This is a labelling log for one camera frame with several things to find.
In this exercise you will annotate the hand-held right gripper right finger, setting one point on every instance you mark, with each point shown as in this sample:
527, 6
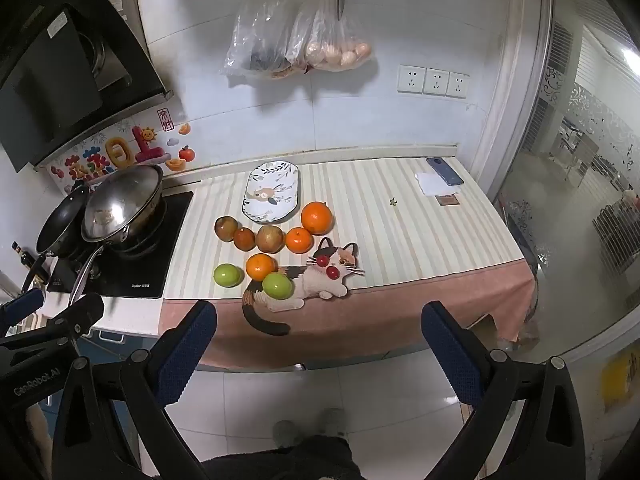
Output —
450, 352

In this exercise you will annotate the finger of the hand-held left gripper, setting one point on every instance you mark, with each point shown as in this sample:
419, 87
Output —
77, 314
20, 305

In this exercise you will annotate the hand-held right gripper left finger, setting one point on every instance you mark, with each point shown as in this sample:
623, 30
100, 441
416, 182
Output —
187, 345

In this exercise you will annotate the green apple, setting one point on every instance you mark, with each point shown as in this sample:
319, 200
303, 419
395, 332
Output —
277, 285
228, 275

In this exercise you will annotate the small orange tangerine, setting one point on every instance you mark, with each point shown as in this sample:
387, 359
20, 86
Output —
261, 266
299, 240

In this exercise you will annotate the reddish brown round fruit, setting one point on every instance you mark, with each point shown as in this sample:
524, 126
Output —
244, 239

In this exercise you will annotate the brown round pear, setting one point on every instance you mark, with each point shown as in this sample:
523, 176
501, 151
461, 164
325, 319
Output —
270, 238
226, 228

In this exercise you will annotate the red cherry tomato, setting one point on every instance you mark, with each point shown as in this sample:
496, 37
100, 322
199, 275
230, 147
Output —
323, 260
332, 272

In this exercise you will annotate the oval patterned ceramic plate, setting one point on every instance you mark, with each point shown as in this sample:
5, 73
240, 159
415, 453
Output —
271, 191

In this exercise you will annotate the large orange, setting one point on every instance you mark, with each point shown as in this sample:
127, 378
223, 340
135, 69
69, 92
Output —
317, 217

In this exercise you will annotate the blue cabinet front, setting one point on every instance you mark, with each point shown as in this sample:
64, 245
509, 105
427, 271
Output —
107, 342

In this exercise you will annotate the dark sauce bottle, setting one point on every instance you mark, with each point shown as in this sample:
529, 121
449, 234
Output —
22, 257

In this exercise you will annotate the black induction cooktop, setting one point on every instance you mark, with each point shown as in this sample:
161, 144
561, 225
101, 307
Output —
150, 270

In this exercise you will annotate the black frying pan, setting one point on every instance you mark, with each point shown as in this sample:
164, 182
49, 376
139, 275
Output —
60, 222

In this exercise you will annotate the steel wok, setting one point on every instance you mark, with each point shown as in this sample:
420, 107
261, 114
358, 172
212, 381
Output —
142, 232

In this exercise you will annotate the striped cat print tablecloth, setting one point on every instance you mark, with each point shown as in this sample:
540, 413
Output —
400, 240

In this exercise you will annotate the small brown card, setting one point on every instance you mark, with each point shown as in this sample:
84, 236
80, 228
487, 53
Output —
446, 200

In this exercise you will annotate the person's legs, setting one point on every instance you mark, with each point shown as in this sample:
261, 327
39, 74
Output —
290, 460

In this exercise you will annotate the white paper sheet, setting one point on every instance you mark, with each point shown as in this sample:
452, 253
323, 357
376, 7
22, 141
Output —
429, 184

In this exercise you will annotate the yellow object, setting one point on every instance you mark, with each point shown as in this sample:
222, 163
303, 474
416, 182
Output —
620, 379

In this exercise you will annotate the dark blue smartphone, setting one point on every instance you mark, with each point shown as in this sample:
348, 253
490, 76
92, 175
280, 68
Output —
445, 170

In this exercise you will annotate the glass sliding door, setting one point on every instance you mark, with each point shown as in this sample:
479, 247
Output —
575, 160

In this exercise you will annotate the black range hood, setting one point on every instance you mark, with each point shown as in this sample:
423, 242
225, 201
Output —
55, 75

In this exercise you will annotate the plastic bag with dark contents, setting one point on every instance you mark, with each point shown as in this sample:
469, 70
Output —
256, 40

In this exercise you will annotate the clear plastic bag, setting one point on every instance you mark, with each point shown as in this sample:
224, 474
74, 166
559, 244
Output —
296, 50

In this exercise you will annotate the plastic bag with eggs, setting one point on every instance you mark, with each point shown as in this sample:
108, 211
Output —
342, 45

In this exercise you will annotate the colourful character wall sticker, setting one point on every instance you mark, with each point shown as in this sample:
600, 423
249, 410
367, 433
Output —
120, 152

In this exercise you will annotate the white wall socket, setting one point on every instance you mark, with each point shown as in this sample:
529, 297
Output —
457, 85
411, 79
435, 81

